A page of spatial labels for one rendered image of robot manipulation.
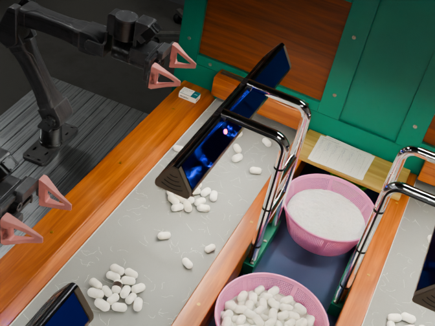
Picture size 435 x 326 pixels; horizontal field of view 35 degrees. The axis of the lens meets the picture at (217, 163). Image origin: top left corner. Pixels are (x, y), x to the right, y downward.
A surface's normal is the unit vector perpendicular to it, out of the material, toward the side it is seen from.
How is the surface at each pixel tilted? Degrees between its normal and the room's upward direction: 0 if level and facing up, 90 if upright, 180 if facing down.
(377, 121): 90
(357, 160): 0
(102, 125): 0
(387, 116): 90
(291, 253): 0
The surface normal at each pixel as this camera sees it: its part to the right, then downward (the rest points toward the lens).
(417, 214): 0.16, -0.75
